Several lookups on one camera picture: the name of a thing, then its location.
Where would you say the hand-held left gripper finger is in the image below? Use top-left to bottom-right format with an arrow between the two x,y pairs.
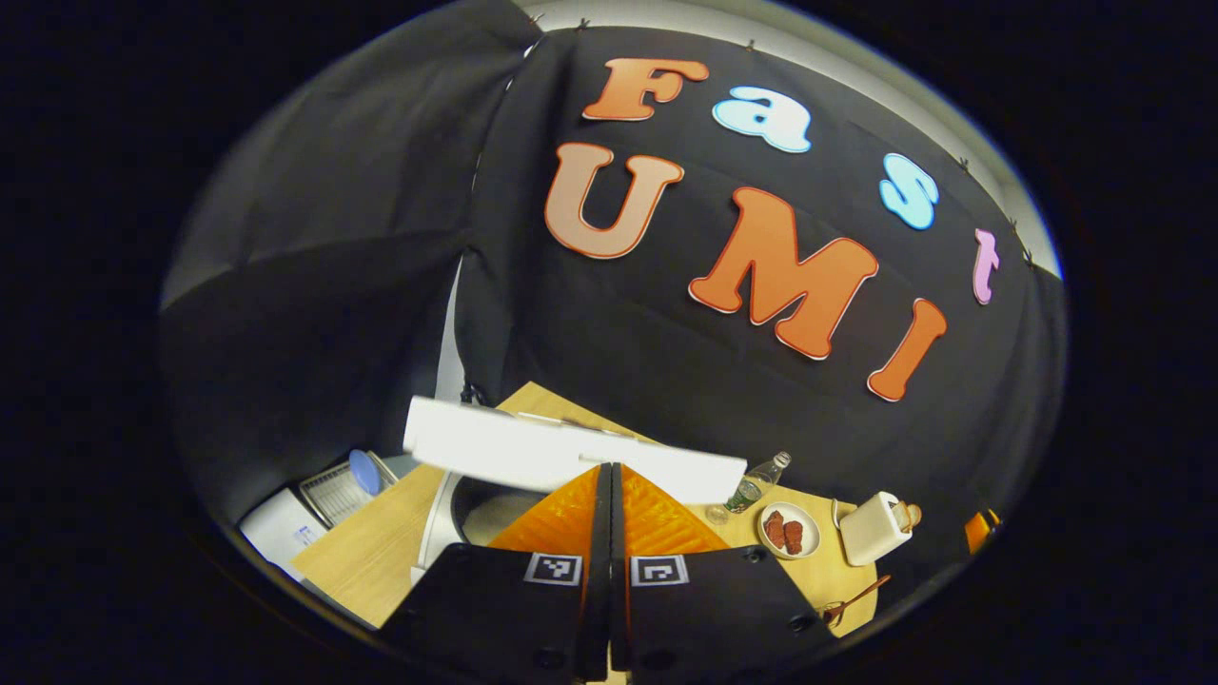
381,463 -> 612,681
611,463 -> 838,681

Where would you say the brown wooden spoon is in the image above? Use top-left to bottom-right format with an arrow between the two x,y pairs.
826,574 -> 894,615

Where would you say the white rice cooker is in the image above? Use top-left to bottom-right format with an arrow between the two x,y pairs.
403,395 -> 748,583

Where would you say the white toaster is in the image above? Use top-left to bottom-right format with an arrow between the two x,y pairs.
837,491 -> 914,568

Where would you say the clear plastic water bottle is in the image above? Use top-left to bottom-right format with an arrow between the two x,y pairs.
706,451 -> 793,526

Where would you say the white round plate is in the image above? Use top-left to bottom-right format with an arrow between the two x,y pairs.
757,501 -> 821,559

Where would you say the white box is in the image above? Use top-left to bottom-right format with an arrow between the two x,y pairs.
238,488 -> 329,581

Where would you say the black backdrop cloth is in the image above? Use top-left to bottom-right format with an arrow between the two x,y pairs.
160,0 -> 1067,591

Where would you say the metal wire rack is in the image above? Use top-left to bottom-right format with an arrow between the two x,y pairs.
300,455 -> 401,526

